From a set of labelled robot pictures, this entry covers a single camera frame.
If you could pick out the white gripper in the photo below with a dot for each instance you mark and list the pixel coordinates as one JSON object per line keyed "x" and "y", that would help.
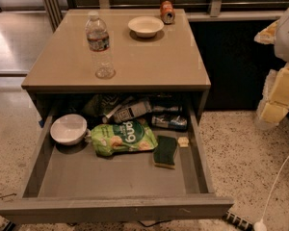
{"x": 288, "y": 36}

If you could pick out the clear plastic water bottle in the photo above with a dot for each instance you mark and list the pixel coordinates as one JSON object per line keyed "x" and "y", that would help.
{"x": 99, "y": 44}

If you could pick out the white bowl in drawer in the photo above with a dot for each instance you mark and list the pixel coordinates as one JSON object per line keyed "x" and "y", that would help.
{"x": 68, "y": 129}

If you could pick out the grey open top drawer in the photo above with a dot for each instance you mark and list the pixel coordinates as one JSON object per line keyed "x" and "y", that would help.
{"x": 73, "y": 184}

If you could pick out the blue silver can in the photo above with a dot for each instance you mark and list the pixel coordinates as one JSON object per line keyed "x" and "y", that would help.
{"x": 174, "y": 122}

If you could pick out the small beige square item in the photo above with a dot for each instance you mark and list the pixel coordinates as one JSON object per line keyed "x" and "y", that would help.
{"x": 183, "y": 142}

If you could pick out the orange soda can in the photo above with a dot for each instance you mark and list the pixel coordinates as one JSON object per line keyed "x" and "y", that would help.
{"x": 167, "y": 12}

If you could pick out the dark can at back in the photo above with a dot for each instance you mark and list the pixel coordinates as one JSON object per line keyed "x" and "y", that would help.
{"x": 164, "y": 109}

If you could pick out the white bowl on cabinet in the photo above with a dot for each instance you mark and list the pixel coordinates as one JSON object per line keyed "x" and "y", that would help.
{"x": 145, "y": 26}

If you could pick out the green scrubbing sponge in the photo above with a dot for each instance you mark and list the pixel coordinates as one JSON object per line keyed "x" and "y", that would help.
{"x": 163, "y": 155}

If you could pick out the black power strip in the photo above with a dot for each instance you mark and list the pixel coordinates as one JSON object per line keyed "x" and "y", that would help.
{"x": 238, "y": 222}

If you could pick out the white plug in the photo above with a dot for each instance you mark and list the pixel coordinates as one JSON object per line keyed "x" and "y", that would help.
{"x": 259, "y": 226}

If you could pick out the dark green chip bag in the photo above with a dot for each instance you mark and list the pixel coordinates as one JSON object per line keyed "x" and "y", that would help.
{"x": 101, "y": 105}

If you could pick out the green snack bag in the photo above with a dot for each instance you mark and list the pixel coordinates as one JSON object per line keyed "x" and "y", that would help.
{"x": 129, "y": 136}

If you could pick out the grey cabinet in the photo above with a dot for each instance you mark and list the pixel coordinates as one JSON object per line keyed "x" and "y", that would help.
{"x": 168, "y": 62}

